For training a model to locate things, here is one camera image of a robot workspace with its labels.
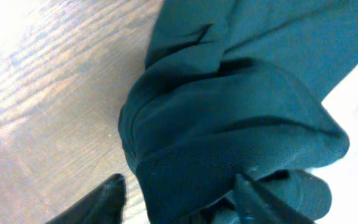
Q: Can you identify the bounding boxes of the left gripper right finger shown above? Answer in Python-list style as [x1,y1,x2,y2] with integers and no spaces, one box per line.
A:
[233,172,318,224]

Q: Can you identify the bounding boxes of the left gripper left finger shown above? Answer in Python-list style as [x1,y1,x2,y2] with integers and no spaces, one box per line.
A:
[47,174,126,224]

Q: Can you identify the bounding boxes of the black t-shirt with logo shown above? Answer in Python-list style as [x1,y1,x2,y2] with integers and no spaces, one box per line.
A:
[118,0,358,223]

